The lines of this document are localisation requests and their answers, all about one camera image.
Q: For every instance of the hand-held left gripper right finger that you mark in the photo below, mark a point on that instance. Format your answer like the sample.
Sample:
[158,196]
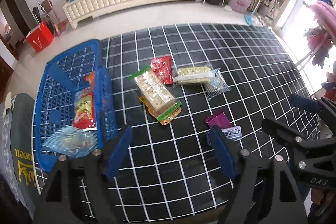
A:
[223,153]

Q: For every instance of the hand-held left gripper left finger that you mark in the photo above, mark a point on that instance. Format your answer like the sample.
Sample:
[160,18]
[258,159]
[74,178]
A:
[118,154]

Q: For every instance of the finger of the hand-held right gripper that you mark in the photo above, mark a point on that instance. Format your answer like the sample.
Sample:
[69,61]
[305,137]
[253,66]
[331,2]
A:
[302,103]
[288,132]

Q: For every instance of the chewing gum pack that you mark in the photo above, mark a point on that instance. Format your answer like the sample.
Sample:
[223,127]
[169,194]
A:
[232,133]

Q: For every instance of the purple snack packet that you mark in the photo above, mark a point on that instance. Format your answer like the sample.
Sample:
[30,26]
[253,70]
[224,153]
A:
[217,120]

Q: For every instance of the clear blue cake packet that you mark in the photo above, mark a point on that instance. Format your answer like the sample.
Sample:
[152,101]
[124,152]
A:
[216,83]
[85,148]
[59,138]

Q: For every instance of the red sausage packet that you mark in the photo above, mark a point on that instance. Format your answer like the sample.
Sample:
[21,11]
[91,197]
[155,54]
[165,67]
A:
[84,108]

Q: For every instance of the large orange snack packet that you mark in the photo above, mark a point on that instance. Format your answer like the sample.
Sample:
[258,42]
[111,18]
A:
[168,118]

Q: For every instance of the green-edged cracker packet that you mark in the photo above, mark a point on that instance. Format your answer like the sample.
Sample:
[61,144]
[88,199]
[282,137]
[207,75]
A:
[155,92]

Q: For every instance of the small orange snack packet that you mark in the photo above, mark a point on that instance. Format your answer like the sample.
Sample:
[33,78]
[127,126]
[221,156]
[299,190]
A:
[91,79]

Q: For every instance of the long clear cracker packet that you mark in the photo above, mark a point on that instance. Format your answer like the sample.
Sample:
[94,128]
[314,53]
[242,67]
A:
[193,75]

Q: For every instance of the blue plastic basket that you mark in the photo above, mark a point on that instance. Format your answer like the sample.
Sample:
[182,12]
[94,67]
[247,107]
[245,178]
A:
[52,87]

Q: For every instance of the small red snack packet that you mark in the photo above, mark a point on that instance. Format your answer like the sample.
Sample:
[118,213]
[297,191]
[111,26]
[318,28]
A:
[161,69]

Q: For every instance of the black checkered tablecloth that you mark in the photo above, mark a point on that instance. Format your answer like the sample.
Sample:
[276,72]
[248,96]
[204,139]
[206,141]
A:
[183,161]

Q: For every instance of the pink blanket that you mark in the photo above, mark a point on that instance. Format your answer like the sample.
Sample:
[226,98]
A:
[324,10]

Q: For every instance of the dark grey printed garment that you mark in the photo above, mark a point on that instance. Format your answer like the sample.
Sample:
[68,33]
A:
[22,134]

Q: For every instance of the pink bag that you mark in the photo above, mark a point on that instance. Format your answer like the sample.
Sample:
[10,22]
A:
[240,2]

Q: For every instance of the red paper bag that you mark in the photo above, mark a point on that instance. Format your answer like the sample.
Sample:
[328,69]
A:
[40,37]

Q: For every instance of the broom with dustpan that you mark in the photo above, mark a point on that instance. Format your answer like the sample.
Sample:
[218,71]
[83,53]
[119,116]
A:
[50,16]

